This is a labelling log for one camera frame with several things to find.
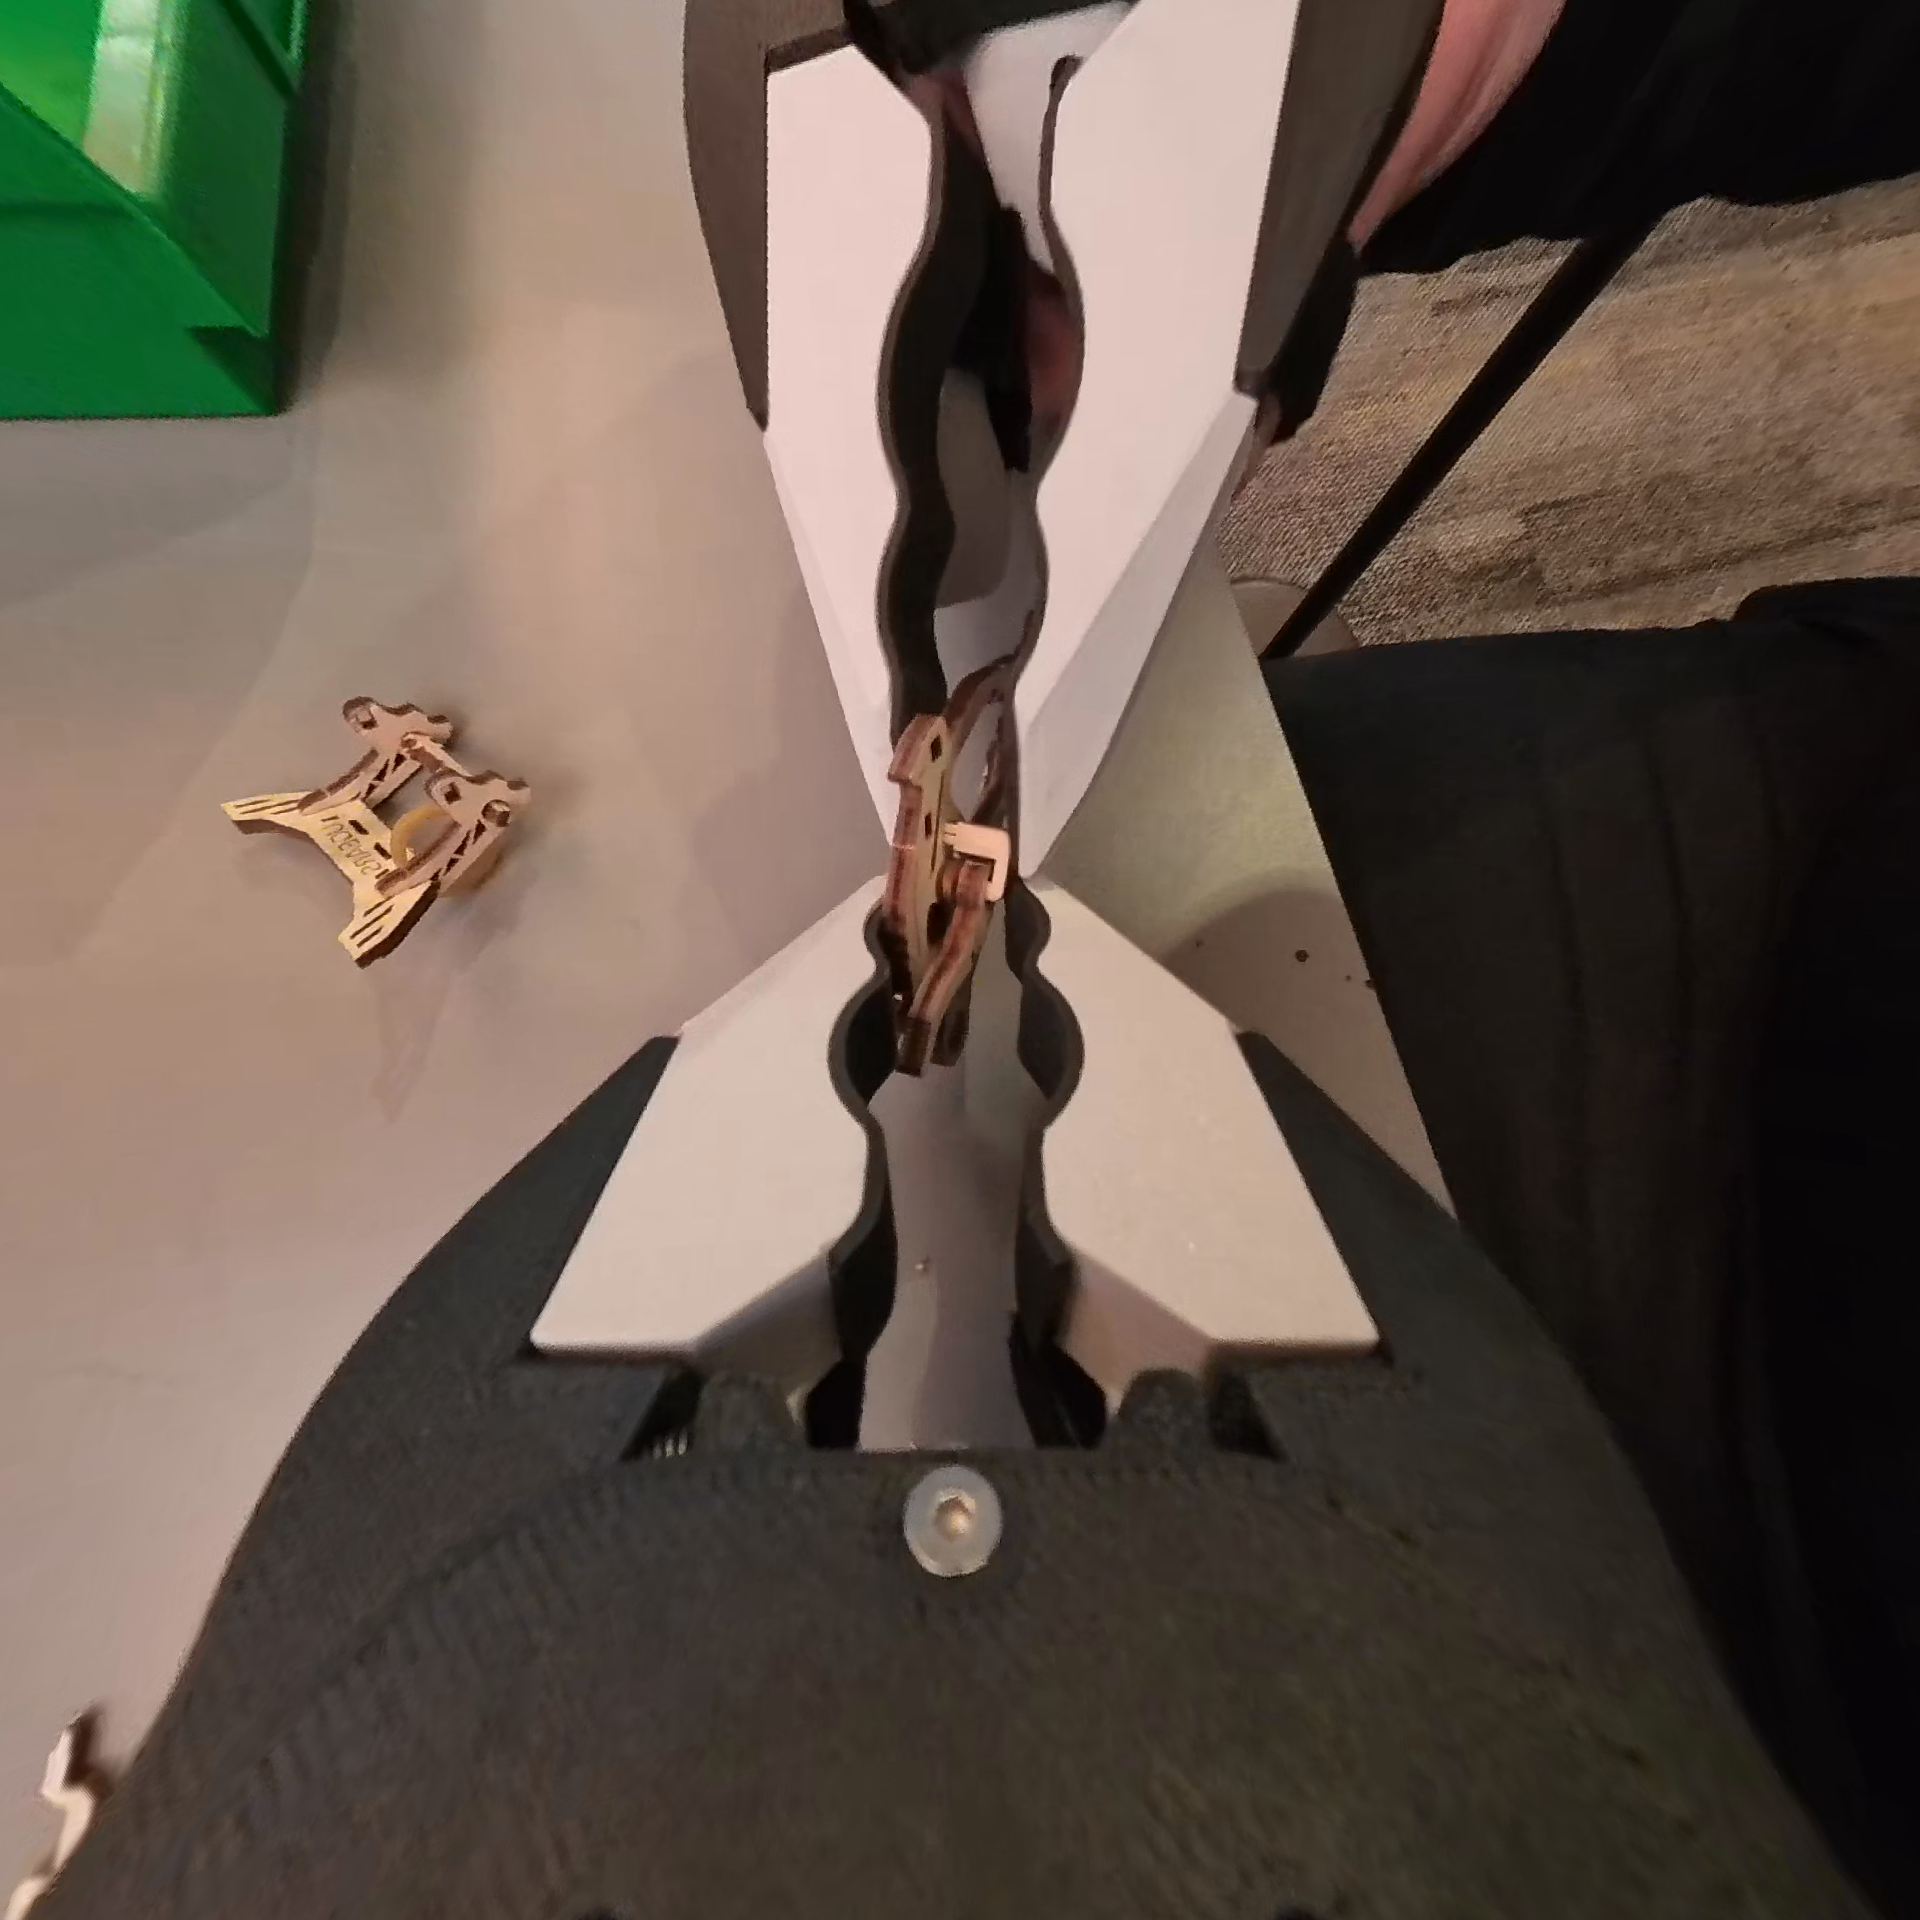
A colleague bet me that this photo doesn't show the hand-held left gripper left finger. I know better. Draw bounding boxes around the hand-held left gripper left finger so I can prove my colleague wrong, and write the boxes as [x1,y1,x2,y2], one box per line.
[533,878,902,1449]

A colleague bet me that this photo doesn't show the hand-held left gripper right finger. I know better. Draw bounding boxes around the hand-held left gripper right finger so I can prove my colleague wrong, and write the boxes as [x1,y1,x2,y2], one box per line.
[1008,881,1378,1453]

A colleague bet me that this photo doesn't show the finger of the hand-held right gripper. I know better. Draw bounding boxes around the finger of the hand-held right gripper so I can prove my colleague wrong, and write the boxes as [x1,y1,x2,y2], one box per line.
[1013,0,1444,881]
[682,0,962,845]

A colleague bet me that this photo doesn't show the wooden model frame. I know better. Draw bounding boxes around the wooden model frame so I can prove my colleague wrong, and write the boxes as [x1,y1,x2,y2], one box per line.
[884,656,1024,1076]

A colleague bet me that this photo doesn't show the wooden lattice assembly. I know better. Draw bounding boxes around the wooden lattice assembly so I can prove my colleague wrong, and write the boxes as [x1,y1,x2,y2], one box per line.
[220,697,531,968]

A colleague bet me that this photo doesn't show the person's right forearm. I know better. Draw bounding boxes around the person's right forearm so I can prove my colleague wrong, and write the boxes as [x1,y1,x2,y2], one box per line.
[1352,0,1920,278]

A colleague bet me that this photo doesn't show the person's right hand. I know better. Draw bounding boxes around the person's right hand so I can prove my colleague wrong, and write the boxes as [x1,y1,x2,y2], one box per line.
[1346,0,1520,244]

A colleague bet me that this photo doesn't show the grey round table foot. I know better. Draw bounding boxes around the grey round table foot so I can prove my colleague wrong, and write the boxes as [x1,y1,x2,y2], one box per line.
[1229,576,1363,656]

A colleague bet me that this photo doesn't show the black table leg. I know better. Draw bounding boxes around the black table leg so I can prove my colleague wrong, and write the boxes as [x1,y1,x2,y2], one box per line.
[1257,223,1652,656]

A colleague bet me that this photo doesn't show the person's black clothing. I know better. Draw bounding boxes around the person's black clothing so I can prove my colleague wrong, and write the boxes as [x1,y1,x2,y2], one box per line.
[1267,576,1920,1920]

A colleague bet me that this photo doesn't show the stacked green plastic bins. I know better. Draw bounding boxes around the stacked green plastic bins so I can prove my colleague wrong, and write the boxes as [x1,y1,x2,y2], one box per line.
[0,0,308,423]

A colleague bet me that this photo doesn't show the squiggle-shaped wooden part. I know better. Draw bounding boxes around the squiggle-shaped wooden part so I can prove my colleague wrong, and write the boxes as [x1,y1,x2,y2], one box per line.
[33,1710,118,1864]

